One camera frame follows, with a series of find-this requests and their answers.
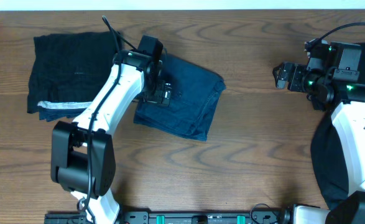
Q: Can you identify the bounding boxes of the blue denim shorts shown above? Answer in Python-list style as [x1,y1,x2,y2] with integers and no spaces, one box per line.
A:
[134,54,226,141]

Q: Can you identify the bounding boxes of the black mounting rail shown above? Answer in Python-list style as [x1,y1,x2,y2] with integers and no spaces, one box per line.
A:
[44,210,295,224]

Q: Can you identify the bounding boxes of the black garment pile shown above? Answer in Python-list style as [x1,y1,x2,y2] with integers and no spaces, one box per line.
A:
[310,42,365,210]

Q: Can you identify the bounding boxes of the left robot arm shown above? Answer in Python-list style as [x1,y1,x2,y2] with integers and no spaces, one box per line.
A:
[45,35,171,223]

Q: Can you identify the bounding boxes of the folded black shorts white trim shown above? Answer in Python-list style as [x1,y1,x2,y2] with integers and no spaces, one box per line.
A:
[27,32,122,121]

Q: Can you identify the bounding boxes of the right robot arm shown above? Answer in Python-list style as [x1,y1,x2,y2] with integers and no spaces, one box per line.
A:
[272,41,365,223]

